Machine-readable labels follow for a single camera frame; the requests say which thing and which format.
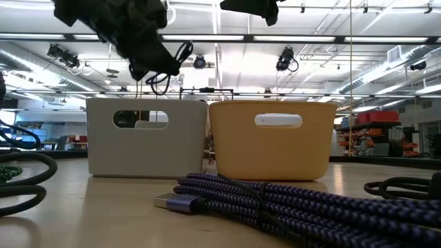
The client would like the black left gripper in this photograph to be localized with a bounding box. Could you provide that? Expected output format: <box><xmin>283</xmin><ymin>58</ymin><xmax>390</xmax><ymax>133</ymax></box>
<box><xmin>51</xmin><ymin>0</ymin><xmax>182</xmax><ymax>82</ymax></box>

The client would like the black USB cable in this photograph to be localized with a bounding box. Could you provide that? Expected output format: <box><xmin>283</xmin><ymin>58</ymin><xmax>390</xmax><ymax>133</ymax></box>
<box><xmin>0</xmin><ymin>151</ymin><xmax>59</xmax><ymax>218</ymax></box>
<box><xmin>363</xmin><ymin>173</ymin><xmax>441</xmax><ymax>202</ymax></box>
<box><xmin>144</xmin><ymin>41</ymin><xmax>194</xmax><ymax>97</ymax></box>

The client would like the green braided USB cable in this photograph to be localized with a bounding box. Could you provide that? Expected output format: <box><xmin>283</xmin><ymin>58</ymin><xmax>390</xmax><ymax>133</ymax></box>
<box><xmin>0</xmin><ymin>164</ymin><xmax>25</xmax><ymax>185</ymax></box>

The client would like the blue braided USB cable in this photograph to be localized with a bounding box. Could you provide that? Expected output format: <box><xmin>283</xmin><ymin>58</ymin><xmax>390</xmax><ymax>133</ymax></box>
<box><xmin>153</xmin><ymin>172</ymin><xmax>441</xmax><ymax>248</ymax></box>

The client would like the grey plastic bin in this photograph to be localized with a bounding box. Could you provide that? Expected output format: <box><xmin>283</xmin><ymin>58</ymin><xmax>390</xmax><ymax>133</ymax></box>
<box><xmin>85</xmin><ymin>97</ymin><xmax>210</xmax><ymax>179</ymax></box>

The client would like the grey office chair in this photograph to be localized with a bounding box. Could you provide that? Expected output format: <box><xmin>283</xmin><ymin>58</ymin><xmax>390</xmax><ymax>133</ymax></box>
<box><xmin>56</xmin><ymin>135</ymin><xmax>70</xmax><ymax>152</ymax></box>

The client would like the blue monitor screen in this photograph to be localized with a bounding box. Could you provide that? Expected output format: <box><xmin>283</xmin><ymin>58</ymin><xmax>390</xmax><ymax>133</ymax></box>
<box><xmin>14</xmin><ymin>127</ymin><xmax>48</xmax><ymax>143</ymax></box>

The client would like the yellow plastic bin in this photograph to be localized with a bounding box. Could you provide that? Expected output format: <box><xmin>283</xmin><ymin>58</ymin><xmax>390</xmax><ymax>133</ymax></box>
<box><xmin>207</xmin><ymin>100</ymin><xmax>339</xmax><ymax>182</ymax></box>

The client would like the red storage bin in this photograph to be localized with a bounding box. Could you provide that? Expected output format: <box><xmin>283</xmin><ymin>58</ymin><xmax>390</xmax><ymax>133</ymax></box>
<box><xmin>356</xmin><ymin>110</ymin><xmax>400</xmax><ymax>125</ymax></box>

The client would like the small black ceiling fixture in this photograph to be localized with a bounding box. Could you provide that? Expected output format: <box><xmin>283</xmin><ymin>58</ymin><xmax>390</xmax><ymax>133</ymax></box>
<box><xmin>409</xmin><ymin>59</ymin><xmax>429</xmax><ymax>72</ymax></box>

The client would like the storage shelf rack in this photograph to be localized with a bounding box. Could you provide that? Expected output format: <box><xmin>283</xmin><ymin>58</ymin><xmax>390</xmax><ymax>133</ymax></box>
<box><xmin>336</xmin><ymin>110</ymin><xmax>431</xmax><ymax>158</ymax></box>

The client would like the black overhead frame bar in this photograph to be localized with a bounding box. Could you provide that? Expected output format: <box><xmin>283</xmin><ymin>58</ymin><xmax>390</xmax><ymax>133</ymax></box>
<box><xmin>0</xmin><ymin>32</ymin><xmax>441</xmax><ymax>45</ymax></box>

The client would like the black ceiling camera with cable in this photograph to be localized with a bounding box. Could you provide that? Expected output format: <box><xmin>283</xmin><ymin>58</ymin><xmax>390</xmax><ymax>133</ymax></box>
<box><xmin>275</xmin><ymin>46</ymin><xmax>300</xmax><ymax>73</ymax></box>

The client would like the round black ceiling camera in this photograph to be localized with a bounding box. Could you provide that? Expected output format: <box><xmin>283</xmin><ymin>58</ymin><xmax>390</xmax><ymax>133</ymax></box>
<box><xmin>192</xmin><ymin>54</ymin><xmax>207</xmax><ymax>70</ymax></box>

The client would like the white hanging cable loop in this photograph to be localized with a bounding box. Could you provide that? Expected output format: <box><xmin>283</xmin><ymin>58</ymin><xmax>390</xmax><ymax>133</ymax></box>
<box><xmin>166</xmin><ymin>0</ymin><xmax>178</xmax><ymax>26</ymax></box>

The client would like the black ceiling camera cluster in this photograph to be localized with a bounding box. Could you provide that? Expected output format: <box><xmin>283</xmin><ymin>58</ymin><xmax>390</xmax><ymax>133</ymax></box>
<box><xmin>46</xmin><ymin>43</ymin><xmax>82</xmax><ymax>70</ymax></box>

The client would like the thin black ceiling rail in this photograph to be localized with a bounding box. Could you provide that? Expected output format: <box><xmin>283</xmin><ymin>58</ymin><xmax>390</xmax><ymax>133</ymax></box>
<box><xmin>10</xmin><ymin>90</ymin><xmax>441</xmax><ymax>99</ymax></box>

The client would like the silver ventilation duct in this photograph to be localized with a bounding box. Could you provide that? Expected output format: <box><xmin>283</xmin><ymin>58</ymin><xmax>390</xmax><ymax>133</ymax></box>
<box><xmin>339</xmin><ymin>44</ymin><xmax>441</xmax><ymax>96</ymax></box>

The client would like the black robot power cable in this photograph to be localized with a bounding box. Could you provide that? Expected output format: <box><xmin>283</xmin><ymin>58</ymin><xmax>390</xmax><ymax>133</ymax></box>
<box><xmin>0</xmin><ymin>119</ymin><xmax>43</xmax><ymax>151</ymax></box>

